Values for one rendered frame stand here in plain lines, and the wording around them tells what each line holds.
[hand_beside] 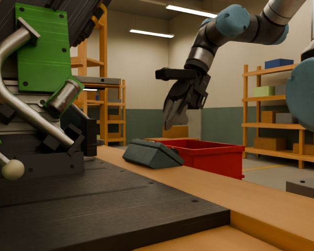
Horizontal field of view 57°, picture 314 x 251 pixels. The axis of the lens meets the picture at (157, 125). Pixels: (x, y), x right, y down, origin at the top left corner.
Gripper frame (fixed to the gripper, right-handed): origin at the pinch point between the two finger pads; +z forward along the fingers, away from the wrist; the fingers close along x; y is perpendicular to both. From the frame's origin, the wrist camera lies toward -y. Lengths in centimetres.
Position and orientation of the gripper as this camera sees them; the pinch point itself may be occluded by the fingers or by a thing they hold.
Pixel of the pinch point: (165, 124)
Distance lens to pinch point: 79.4
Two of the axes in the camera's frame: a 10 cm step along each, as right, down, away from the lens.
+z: -3.9, 8.9, -2.4
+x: -5.9, -0.4, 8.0
